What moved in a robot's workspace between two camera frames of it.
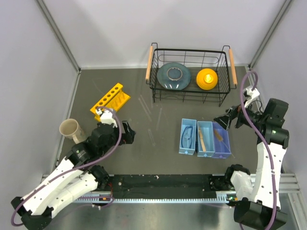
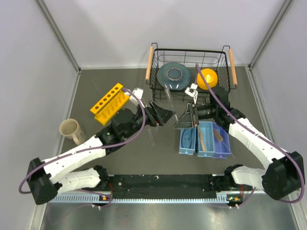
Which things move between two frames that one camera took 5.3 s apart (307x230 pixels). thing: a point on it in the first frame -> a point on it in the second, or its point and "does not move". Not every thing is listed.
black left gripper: x=127 y=137 -> x=157 y=115
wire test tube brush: x=220 y=139 does not move
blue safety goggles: x=187 y=132 does not move
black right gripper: x=236 y=111 -> x=186 y=121
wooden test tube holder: x=202 y=143 does not move
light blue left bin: x=188 y=136 does not move
